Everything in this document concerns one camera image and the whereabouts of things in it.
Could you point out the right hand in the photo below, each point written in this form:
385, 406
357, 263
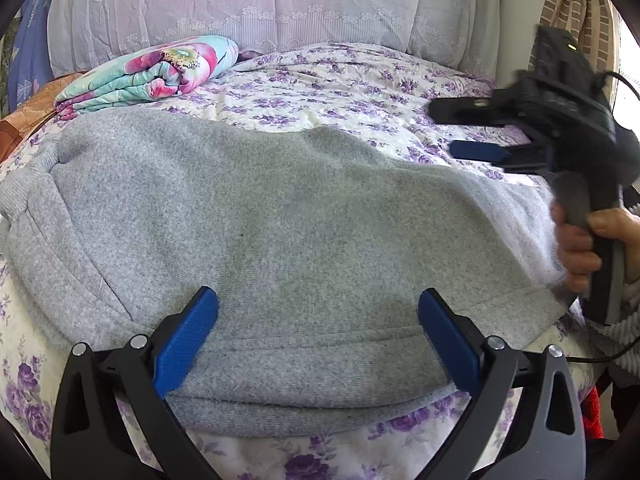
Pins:
576, 245

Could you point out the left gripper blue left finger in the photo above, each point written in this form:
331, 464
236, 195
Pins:
111, 417

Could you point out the blue patterned cloth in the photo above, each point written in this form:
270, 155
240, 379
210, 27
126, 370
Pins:
29, 60

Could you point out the grey fleece pants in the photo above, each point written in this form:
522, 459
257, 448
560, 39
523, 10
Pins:
317, 246

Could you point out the purple floral bedsheet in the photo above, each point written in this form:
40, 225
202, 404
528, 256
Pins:
373, 93

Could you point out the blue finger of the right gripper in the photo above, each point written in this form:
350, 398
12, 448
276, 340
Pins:
478, 151

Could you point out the beige brick pattern curtain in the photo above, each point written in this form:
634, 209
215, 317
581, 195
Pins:
594, 26

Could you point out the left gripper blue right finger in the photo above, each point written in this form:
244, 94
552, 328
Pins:
545, 439

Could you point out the large lavender lace pillow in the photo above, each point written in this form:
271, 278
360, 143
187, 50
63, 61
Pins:
461, 34

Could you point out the folded colourful floral blanket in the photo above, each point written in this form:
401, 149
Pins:
148, 75

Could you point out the orange brown pillow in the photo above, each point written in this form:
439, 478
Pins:
30, 116

